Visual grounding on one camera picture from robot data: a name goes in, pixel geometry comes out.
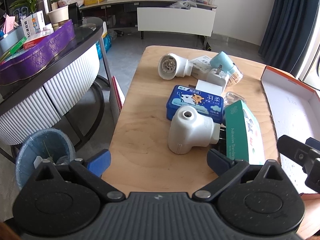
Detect blue tin box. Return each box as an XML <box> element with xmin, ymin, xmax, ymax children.
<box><xmin>166</xmin><ymin>85</ymin><xmax>225</xmax><ymax>124</ymax></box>

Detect clear liquid refill bottle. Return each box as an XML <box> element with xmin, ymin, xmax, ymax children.
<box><xmin>224</xmin><ymin>92</ymin><xmax>247</xmax><ymax>105</ymax></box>

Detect plain white block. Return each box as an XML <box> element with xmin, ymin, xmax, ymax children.
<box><xmin>195</xmin><ymin>79</ymin><xmax>223</xmax><ymax>95</ymax></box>

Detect grey container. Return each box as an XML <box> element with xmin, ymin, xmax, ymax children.
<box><xmin>0</xmin><ymin>26</ymin><xmax>24</xmax><ymax>53</ymax></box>

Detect blue plastic bag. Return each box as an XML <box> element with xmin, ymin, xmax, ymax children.
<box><xmin>96</xmin><ymin>34</ymin><xmax>112</xmax><ymax>59</ymax></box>

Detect orange and white cardboard box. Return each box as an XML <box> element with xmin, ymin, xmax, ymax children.
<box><xmin>260</xmin><ymin>65</ymin><xmax>320</xmax><ymax>194</ymax></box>

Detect round ribbed coffee table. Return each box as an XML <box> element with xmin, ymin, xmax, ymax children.
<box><xmin>0</xmin><ymin>17</ymin><xmax>113</xmax><ymax>164</ymax></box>

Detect purple gift box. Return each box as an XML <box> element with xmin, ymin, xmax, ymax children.
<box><xmin>0</xmin><ymin>19</ymin><xmax>77</xmax><ymax>85</ymax></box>

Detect teal bandage box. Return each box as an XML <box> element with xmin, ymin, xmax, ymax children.
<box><xmin>224</xmin><ymin>100</ymin><xmax>265</xmax><ymax>165</ymax></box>

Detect green slim box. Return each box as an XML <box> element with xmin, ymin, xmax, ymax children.
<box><xmin>0</xmin><ymin>37</ymin><xmax>27</xmax><ymax>63</ymax></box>

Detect pink paper note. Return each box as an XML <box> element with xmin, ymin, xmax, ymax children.
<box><xmin>3</xmin><ymin>15</ymin><xmax>16</xmax><ymax>34</ymax></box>

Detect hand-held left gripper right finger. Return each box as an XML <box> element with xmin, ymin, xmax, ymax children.
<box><xmin>192</xmin><ymin>149</ymin><xmax>284</xmax><ymax>202</ymax></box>

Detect white labelled box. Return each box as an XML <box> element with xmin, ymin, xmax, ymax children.
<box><xmin>189</xmin><ymin>55</ymin><xmax>213</xmax><ymax>77</ymax></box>

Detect white and blue medicine box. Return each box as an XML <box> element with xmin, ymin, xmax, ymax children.
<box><xmin>21</xmin><ymin>10</ymin><xmax>46</xmax><ymax>37</ymax></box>

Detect blue toothpick dispenser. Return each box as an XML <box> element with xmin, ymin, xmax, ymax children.
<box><xmin>209</xmin><ymin>51</ymin><xmax>244</xmax><ymax>87</ymax></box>

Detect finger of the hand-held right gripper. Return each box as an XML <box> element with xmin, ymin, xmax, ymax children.
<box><xmin>277</xmin><ymin>135</ymin><xmax>320</xmax><ymax>193</ymax></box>
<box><xmin>305</xmin><ymin>137</ymin><xmax>320</xmax><ymax>152</ymax></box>

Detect red-edged notebook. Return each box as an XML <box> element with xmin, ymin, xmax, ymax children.
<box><xmin>109</xmin><ymin>76</ymin><xmax>125</xmax><ymax>125</ymax></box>

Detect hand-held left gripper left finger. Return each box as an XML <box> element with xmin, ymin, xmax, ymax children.
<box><xmin>34</xmin><ymin>150</ymin><xmax>125</xmax><ymax>203</ymax></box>

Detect black device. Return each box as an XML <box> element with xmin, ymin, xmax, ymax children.
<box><xmin>68</xmin><ymin>2</ymin><xmax>83</xmax><ymax>22</ymax></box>

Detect grey plastic bag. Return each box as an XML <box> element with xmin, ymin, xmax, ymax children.
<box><xmin>170</xmin><ymin>0</ymin><xmax>198</xmax><ymax>10</ymax></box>

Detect scissors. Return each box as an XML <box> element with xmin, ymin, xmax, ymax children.
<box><xmin>12</xmin><ymin>6</ymin><xmax>29</xmax><ymax>18</ymax></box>

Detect red and white box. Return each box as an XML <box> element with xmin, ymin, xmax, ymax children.
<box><xmin>23</xmin><ymin>29</ymin><xmax>54</xmax><ymax>50</ymax></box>

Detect white charger with prongs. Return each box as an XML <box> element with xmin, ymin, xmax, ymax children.
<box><xmin>206</xmin><ymin>65</ymin><xmax>230</xmax><ymax>88</ymax></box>

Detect dark blue curtain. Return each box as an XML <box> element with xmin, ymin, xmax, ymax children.
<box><xmin>258</xmin><ymin>0</ymin><xmax>313</xmax><ymax>74</ymax></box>

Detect trash bin with blue bag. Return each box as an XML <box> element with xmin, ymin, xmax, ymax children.
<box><xmin>15</xmin><ymin>128</ymin><xmax>76</xmax><ymax>193</ymax></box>

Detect white plug-in vaporizer heater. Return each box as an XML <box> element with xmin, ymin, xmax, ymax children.
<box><xmin>167</xmin><ymin>105</ymin><xmax>220</xmax><ymax>155</ymax></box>
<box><xmin>158</xmin><ymin>53</ymin><xmax>193</xmax><ymax>80</ymax></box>

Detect cream paper cup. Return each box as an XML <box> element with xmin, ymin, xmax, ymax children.
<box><xmin>47</xmin><ymin>5</ymin><xmax>69</xmax><ymax>25</ymax></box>

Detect white television cabinet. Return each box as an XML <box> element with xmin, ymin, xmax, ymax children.
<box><xmin>79</xmin><ymin>0</ymin><xmax>217</xmax><ymax>40</ymax></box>

